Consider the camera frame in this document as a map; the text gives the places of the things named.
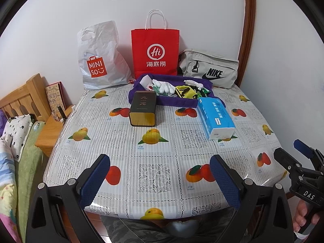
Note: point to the purple plush toy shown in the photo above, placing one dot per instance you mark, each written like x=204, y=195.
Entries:
x=2, y=117

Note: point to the wooden bed headboard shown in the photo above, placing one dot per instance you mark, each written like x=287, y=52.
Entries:
x=30, y=91

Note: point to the blue tissue pack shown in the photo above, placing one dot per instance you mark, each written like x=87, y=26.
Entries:
x=215, y=116

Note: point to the green snack packet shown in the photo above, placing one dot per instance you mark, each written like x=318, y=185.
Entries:
x=202, y=92

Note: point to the white sponge block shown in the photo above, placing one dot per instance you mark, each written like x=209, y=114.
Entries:
x=146, y=81

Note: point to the wooden nightstand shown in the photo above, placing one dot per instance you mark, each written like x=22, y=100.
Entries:
x=49, y=134

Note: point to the white plastic shopping bag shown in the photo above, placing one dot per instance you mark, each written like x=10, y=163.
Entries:
x=101, y=50

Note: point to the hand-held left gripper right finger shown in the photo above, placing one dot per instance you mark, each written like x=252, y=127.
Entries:
x=224, y=179

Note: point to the red paper bag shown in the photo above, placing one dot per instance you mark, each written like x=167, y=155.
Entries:
x=154, y=40

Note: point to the small black stand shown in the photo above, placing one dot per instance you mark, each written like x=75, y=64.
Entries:
x=60, y=112

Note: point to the person's camouflage pants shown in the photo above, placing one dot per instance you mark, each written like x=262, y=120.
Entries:
x=126, y=227

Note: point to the black and gold tin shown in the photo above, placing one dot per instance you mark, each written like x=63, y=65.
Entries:
x=141, y=106

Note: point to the white knit glove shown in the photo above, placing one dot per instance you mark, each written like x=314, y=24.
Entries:
x=164, y=88

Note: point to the purple towel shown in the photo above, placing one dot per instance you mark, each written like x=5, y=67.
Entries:
x=172, y=101

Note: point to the wooden door frame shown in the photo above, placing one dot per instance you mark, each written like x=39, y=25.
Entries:
x=249, y=17

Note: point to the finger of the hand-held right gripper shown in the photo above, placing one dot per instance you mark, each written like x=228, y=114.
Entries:
x=288, y=162
x=303, y=148

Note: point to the patterned book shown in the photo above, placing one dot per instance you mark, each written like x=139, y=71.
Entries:
x=54, y=93

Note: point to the green blanket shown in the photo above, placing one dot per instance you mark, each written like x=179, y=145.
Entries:
x=27, y=177

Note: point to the polka dot pillow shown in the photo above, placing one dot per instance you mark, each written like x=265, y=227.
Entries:
x=17, y=131

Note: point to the grey waist bag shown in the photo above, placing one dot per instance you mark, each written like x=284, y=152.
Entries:
x=215, y=65

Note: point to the person's right hand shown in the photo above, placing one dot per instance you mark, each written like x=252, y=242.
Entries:
x=301, y=215

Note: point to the colourful quilt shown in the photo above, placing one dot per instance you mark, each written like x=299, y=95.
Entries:
x=6, y=182

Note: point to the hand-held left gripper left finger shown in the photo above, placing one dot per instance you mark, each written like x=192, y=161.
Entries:
x=97, y=179

